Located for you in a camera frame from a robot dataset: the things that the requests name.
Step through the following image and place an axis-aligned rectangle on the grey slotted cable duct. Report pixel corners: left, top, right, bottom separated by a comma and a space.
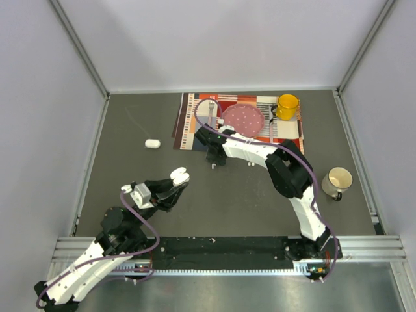
110, 257, 329, 278

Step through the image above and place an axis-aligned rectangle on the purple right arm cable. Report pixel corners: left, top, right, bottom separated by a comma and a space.
192, 97, 341, 283

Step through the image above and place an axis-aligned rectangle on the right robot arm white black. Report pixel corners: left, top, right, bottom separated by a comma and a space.
195, 125, 341, 261

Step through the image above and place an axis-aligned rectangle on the patchwork colourful placemat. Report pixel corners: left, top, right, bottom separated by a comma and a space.
172, 93, 304, 151

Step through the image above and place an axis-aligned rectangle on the pink dotted plate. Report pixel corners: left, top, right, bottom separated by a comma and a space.
222, 104, 265, 138

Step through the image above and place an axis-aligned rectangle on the white charging case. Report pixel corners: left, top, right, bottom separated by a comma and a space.
170, 167, 190, 186

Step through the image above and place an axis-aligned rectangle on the closed white earbud case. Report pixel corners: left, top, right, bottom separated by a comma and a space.
144, 139, 161, 149

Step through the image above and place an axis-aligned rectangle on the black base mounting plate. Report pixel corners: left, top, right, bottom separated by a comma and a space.
135, 236, 339, 263

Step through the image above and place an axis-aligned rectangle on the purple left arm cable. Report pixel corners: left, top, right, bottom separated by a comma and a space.
35, 190, 162, 309

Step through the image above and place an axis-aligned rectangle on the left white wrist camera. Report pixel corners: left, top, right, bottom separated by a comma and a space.
121, 182, 154, 210

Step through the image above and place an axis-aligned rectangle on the yellow mug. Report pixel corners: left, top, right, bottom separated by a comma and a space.
271, 94, 300, 120

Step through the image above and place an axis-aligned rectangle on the beige ceramic mug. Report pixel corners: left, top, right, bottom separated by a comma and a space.
321, 167, 353, 202

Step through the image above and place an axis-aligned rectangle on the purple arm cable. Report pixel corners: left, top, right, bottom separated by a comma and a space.
192, 97, 341, 283
35, 190, 162, 309

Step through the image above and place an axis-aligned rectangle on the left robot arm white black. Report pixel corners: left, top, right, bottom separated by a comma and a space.
34, 173, 190, 311

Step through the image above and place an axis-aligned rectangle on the pink handled fork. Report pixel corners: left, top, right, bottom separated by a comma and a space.
207, 97, 217, 128

